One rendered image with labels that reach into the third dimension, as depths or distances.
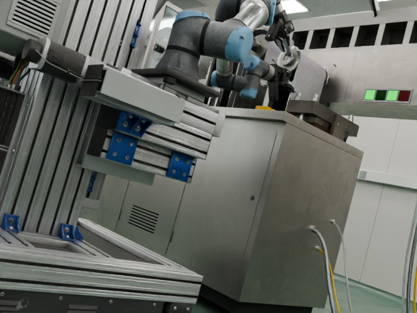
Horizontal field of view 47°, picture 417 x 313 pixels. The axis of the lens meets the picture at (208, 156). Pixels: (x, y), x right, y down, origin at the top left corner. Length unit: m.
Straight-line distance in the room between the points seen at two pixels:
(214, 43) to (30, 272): 0.86
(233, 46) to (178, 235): 1.09
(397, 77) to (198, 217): 1.18
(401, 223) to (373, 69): 2.54
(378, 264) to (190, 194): 2.97
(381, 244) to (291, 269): 2.81
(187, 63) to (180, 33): 0.10
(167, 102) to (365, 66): 1.50
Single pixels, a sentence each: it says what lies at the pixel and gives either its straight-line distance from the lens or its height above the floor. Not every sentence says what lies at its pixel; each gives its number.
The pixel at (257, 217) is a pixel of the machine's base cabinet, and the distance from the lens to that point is 2.00.
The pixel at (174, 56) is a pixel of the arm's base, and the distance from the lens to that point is 1.57.
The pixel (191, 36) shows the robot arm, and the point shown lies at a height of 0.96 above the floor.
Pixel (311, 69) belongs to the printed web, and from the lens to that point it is 2.56.
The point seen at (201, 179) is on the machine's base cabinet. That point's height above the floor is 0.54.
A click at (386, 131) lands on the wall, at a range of 5.21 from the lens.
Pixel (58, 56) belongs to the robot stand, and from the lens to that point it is 1.37.
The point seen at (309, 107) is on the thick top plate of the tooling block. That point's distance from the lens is 2.28.
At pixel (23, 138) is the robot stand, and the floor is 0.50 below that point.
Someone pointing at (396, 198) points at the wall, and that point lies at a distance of 4.98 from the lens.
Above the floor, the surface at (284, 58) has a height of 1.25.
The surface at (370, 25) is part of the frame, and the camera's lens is 2.77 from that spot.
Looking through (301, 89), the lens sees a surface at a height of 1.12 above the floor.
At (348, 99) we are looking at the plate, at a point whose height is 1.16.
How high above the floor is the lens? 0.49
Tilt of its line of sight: 4 degrees up
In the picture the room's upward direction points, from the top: 16 degrees clockwise
